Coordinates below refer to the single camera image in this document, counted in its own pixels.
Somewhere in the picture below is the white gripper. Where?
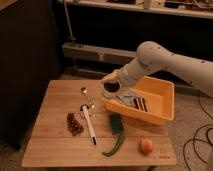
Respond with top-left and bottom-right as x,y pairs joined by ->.
101,69 -> 121,84

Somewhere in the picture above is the green cup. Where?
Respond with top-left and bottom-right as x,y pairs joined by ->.
103,82 -> 120,90

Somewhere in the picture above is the white cup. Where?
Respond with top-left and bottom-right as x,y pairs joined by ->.
103,89 -> 120,99

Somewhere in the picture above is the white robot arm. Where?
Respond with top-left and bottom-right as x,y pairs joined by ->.
101,41 -> 213,98

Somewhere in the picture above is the yellow plastic tray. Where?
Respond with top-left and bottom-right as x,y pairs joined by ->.
104,76 -> 174,125

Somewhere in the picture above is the metal spoon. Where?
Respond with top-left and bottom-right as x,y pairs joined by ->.
81,87 -> 95,109

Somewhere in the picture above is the teal sponge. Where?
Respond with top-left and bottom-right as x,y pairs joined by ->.
109,114 -> 123,134

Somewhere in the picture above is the green chili pepper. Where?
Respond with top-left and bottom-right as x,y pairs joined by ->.
102,132 -> 125,157

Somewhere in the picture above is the bunch of dark grapes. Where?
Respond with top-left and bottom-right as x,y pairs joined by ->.
67,113 -> 84,136

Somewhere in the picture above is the orange peach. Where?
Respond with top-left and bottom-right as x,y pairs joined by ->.
139,139 -> 153,155

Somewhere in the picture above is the upper shelf board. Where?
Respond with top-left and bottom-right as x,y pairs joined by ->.
56,0 -> 213,19

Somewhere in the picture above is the white handled kitchen tool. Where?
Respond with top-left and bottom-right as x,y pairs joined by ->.
80,104 -> 97,145

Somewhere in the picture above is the grey metal shelf rail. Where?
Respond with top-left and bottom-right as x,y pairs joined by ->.
61,42 -> 213,78

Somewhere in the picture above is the black cable on floor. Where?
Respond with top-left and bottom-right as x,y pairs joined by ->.
182,94 -> 213,164

